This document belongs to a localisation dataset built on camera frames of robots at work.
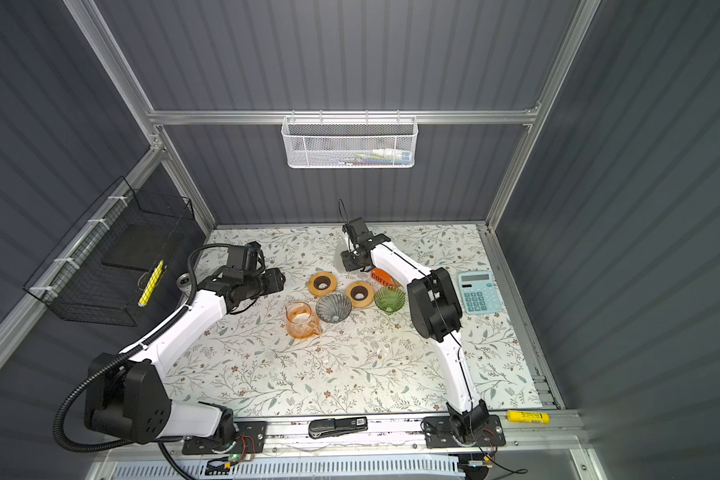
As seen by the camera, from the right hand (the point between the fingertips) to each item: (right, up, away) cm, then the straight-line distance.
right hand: (353, 261), depth 101 cm
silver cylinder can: (-50, -6, -13) cm, 52 cm away
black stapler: (-5, -39, -30) cm, 50 cm away
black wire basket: (-59, +1, -27) cm, 65 cm away
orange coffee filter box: (+10, -5, 0) cm, 11 cm away
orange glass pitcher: (-16, -19, -8) cm, 26 cm away
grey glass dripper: (-6, -14, -7) cm, 17 cm away
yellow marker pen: (-48, -5, -29) cm, 57 cm away
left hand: (-22, -5, -14) cm, 26 cm away
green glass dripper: (+12, -12, -8) cm, 19 cm away
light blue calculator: (+42, -10, -3) cm, 43 cm away
